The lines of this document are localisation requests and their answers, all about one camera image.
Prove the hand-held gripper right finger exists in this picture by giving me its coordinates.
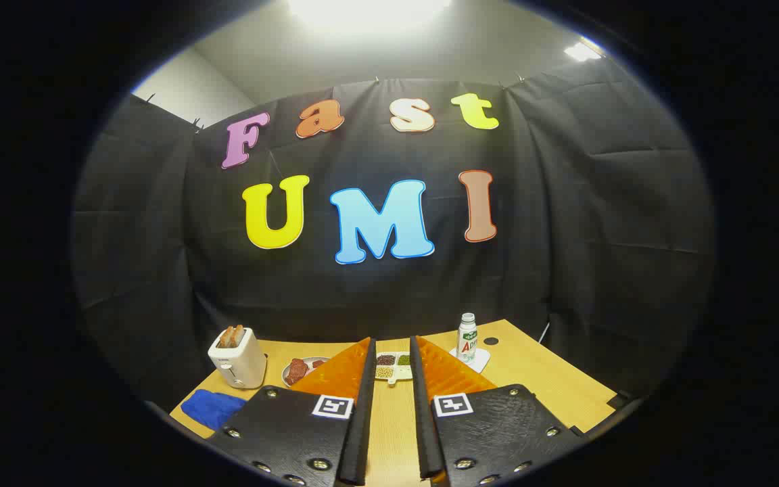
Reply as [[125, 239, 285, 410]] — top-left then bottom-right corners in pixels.
[[408, 335, 591, 487]]

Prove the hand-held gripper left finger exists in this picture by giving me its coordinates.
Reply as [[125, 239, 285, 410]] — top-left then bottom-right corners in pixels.
[[208, 337, 378, 487]]

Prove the white divided tray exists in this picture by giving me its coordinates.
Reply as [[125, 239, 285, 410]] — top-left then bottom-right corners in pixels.
[[374, 351, 415, 386]]

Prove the white coaster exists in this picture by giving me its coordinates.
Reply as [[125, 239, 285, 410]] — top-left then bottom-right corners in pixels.
[[449, 347, 491, 374]]

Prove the grey oval plate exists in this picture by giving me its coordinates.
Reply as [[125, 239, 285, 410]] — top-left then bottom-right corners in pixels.
[[281, 356, 331, 388]]

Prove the white drink bottle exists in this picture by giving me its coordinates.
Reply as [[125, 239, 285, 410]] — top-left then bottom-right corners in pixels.
[[456, 312, 479, 365]]

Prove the white toaster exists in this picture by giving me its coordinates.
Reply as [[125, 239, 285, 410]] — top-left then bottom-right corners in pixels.
[[208, 327, 268, 390]]

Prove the blue towel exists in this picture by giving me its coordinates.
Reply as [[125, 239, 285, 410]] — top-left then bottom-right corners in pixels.
[[180, 389, 248, 432]]

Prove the small ceiling light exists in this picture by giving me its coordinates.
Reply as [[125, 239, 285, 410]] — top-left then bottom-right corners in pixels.
[[563, 41, 603, 63]]

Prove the large ceiling light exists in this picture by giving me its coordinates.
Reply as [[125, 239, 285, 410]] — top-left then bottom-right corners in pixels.
[[288, 0, 454, 31]]

